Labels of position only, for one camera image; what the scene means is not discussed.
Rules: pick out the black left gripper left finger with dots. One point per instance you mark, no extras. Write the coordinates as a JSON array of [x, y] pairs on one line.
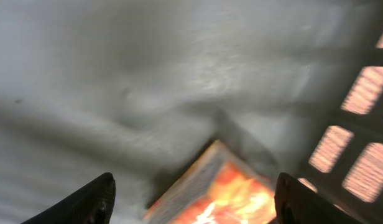
[[91, 204]]

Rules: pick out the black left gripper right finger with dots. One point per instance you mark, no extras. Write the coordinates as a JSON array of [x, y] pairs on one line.
[[295, 203]]

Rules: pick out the orange flame-print box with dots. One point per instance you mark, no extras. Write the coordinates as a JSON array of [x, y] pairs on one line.
[[218, 188]]

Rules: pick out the dark grey plastic basket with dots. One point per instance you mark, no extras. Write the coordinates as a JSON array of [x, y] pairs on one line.
[[139, 88]]

